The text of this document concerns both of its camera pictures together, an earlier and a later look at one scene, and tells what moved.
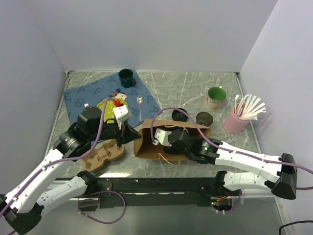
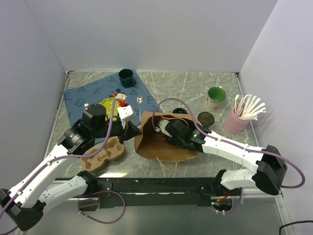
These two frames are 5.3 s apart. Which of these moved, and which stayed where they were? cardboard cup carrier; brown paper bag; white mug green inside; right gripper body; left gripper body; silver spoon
Moved: brown paper bag; right gripper body
Stayed: left gripper body; silver spoon; white mug green inside; cardboard cup carrier
